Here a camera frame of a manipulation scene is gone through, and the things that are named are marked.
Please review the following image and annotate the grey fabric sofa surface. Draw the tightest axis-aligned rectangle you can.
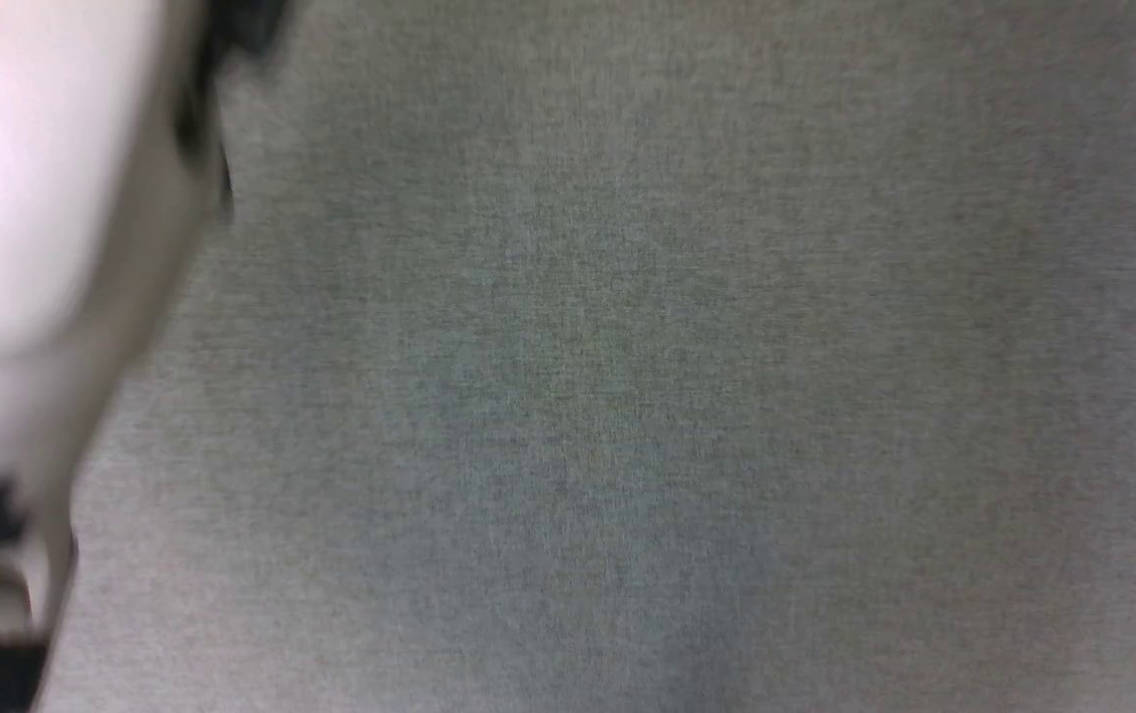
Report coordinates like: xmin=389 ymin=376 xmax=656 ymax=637
xmin=33 ymin=0 xmax=1136 ymax=713

